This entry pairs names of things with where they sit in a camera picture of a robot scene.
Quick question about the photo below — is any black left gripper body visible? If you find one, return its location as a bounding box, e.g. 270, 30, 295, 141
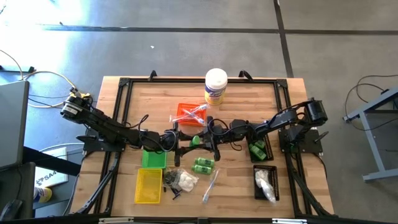
138, 121, 183, 167

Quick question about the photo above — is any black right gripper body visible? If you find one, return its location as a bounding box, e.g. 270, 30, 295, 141
206, 116, 253, 162

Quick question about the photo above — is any green plastic basket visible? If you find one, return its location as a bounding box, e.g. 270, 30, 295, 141
141, 148, 168, 170

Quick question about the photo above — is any black plastic slotted basket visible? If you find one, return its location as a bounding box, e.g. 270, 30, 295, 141
248, 133, 275, 163
252, 164, 280, 202

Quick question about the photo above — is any orange plastic basket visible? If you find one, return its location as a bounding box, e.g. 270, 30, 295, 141
175, 103, 208, 127

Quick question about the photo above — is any clear bag of black combs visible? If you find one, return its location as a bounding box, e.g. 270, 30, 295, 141
162, 167, 181, 192

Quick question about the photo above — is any blue toothbrush in clear bag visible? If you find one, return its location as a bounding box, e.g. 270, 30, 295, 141
201, 169, 220, 205

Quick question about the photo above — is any yellow plastic basket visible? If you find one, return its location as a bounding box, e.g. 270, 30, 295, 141
134, 167, 164, 205

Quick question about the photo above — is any Lysol wipes canister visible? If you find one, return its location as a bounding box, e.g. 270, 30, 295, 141
204, 67, 229, 106

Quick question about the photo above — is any white printed box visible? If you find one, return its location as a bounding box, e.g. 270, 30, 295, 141
34, 147, 69, 188

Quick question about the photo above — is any person's yellow shoe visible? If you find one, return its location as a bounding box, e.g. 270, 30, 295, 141
33, 186, 53, 203

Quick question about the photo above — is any grey metal stand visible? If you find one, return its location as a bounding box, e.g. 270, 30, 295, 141
343, 86, 398, 183

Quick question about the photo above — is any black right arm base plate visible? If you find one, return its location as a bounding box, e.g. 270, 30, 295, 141
277, 128, 330, 156

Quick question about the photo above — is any silver frame bracket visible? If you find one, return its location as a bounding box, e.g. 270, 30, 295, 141
272, 218, 308, 224
98, 217, 134, 224

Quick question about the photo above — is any white floor cable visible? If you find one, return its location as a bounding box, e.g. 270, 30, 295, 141
20, 70, 82, 109

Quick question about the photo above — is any black floor cable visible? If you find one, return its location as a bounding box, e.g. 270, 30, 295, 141
341, 73, 398, 131

